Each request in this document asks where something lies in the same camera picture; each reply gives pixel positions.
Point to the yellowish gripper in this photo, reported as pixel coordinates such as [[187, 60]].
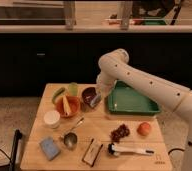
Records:
[[102, 91]]

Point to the grey towel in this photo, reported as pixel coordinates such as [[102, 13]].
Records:
[[95, 101]]

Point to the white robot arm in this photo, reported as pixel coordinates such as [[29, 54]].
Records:
[[174, 97]]

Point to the light green cup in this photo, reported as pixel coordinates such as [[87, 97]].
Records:
[[73, 89]]

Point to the white cup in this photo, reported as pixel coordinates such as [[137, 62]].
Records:
[[52, 119]]

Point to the metal measuring cup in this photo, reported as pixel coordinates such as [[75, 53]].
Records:
[[69, 138]]

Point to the dark red bowl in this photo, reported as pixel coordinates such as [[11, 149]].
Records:
[[88, 94]]

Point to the green plastic tray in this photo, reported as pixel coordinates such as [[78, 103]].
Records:
[[124, 100]]

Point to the orange bowl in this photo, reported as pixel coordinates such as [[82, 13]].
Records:
[[74, 104]]

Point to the green cucumber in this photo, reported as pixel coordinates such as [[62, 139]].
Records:
[[57, 93]]

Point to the yellow banana piece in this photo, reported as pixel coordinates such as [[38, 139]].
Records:
[[66, 106]]

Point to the bunch of dark grapes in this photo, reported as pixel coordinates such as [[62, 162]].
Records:
[[121, 132]]

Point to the orange fruit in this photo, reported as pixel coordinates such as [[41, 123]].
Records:
[[144, 129]]

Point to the white dish brush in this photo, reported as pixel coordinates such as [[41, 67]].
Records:
[[117, 150]]

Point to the black framed card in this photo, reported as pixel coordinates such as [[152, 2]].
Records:
[[92, 152]]

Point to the blue sponge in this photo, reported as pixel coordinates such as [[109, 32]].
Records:
[[49, 148]]

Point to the black stand left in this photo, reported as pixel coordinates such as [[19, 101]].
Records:
[[17, 137]]

